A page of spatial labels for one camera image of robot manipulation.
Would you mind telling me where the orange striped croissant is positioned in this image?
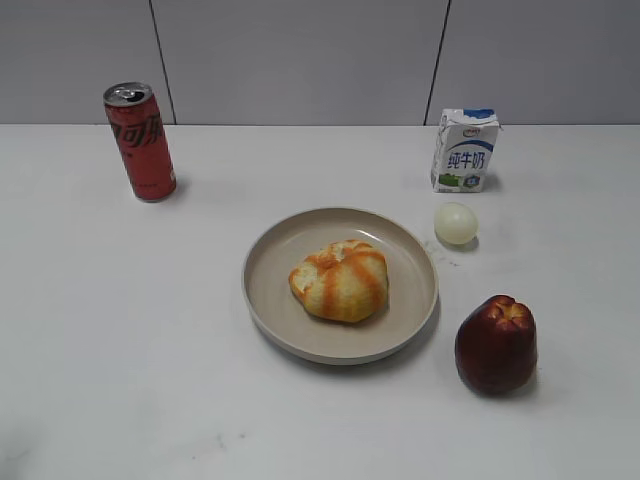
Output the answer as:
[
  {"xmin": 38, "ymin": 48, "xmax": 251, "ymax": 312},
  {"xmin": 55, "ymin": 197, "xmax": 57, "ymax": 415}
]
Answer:
[{"xmin": 288, "ymin": 239, "xmax": 389, "ymax": 323}]

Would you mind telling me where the beige round plate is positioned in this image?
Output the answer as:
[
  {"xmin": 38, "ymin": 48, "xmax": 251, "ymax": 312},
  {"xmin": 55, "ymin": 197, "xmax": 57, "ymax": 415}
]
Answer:
[{"xmin": 242, "ymin": 208, "xmax": 439, "ymax": 366}]

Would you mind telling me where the white egg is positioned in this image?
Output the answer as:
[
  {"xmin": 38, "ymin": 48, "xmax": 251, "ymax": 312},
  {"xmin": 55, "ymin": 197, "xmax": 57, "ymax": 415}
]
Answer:
[{"xmin": 434, "ymin": 202, "xmax": 479, "ymax": 245}]

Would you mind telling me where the white blue milk carton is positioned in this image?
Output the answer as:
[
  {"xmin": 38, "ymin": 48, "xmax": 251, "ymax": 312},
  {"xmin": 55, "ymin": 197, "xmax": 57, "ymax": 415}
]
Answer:
[{"xmin": 430, "ymin": 108, "xmax": 501, "ymax": 193}]

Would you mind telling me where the dark red apple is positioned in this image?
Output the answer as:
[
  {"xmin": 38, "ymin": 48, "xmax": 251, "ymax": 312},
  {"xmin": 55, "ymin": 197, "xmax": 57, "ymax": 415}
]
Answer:
[{"xmin": 455, "ymin": 295, "xmax": 538, "ymax": 396}]

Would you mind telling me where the red cola can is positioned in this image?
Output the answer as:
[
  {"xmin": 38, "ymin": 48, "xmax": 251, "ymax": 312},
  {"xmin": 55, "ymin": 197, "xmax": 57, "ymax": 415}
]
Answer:
[{"xmin": 103, "ymin": 82, "xmax": 177, "ymax": 202}]

